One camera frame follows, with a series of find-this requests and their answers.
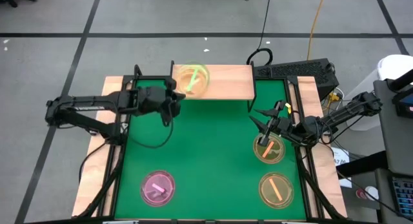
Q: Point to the black device with blue screen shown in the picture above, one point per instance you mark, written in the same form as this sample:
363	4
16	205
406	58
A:
403	107

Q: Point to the black computer case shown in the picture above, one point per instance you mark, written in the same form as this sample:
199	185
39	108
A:
306	72

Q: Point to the transparent pink plastic plate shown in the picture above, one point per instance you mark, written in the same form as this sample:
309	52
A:
157	188

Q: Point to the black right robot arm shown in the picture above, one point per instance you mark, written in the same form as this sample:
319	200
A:
335	119

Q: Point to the transparent green plastic plate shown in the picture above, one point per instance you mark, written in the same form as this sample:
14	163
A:
198	75
185	72

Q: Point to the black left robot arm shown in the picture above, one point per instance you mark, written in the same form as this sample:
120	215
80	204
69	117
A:
90	103

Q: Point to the backlit keyboard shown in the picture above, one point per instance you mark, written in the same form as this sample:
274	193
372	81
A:
403	198

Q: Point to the white and red round lid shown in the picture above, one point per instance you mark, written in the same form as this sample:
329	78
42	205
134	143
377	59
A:
371	192

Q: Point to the black metal rig frame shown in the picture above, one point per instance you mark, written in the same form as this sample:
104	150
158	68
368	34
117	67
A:
155	77

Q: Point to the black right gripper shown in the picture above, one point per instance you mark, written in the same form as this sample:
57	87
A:
287	127

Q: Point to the white paper sheet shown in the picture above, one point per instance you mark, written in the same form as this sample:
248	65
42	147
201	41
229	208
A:
340	159

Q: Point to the green table mat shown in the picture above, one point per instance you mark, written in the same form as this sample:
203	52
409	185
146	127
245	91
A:
209	159

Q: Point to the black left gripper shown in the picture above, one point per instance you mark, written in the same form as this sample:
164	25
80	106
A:
158	101

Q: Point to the wooden shelf with black legs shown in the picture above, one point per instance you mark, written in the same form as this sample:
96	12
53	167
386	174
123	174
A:
229	82

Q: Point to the white waste bin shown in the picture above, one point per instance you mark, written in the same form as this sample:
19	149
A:
397	66

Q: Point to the yellow plug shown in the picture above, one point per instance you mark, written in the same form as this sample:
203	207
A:
333	97

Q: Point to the grey metal cart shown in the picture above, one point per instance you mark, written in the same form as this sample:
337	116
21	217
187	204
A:
397	137

